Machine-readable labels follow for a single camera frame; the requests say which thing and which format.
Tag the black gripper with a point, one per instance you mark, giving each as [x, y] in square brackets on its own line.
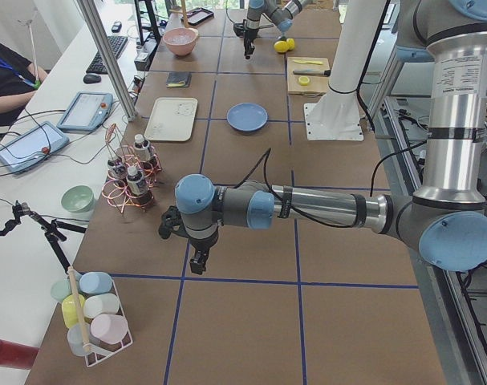
[201, 245]
[249, 34]

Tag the blue plate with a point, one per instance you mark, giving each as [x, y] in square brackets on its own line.
[247, 117]

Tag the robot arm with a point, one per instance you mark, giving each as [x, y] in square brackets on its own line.
[282, 18]
[443, 220]

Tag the metal scoop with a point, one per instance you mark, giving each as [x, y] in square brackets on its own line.
[238, 28]

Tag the yellow lemon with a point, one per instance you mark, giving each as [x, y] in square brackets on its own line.
[281, 46]
[290, 43]

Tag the wooden cutting board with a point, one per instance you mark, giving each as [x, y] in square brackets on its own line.
[318, 84]

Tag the lemon half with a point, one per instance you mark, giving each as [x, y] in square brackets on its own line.
[304, 80]

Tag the pink bowl of ice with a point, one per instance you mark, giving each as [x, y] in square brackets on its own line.
[180, 41]

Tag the wooden stand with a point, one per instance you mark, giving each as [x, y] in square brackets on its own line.
[186, 20]

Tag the yellow plastic knife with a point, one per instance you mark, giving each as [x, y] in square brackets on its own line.
[311, 62]

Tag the tea bottle front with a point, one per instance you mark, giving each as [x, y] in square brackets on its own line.
[138, 187]

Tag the tea bottle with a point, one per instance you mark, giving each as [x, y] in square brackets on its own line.
[117, 169]
[138, 187]
[144, 151]

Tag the blue cup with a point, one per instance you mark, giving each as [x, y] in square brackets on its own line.
[94, 283]

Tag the white cup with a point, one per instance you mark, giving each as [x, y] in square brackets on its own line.
[107, 303]

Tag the white bear tray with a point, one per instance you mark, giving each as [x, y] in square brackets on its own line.
[171, 119]

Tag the pink cup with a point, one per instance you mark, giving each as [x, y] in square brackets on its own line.
[109, 328]

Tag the tea bottle middle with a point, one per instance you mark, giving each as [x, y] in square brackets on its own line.
[117, 169]

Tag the tea bottle back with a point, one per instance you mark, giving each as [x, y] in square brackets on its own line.
[144, 151]

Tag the green bowl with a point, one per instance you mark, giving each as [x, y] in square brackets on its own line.
[78, 199]

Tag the yellow cup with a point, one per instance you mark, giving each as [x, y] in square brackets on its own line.
[69, 313]

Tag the black tripod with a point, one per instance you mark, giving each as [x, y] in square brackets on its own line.
[50, 229]

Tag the black mouse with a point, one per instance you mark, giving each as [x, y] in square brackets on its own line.
[91, 78]

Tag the far teach pendant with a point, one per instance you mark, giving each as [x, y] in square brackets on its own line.
[87, 111]

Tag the teach pendant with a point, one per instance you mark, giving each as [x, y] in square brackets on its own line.
[87, 111]
[29, 149]

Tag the near teach pendant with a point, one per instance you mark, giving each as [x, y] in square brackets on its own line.
[29, 149]

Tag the red cylinder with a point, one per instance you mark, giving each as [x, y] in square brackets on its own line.
[17, 356]

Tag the seated person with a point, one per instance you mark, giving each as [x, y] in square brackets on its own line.
[19, 80]

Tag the metal handled knife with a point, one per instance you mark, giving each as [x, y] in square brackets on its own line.
[312, 72]

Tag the copper wire bottle rack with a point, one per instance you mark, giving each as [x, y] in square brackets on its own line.
[115, 192]

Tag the white wire cup rack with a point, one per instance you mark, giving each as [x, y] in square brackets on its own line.
[80, 340]

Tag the aluminium frame post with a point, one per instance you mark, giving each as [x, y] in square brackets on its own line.
[95, 26]

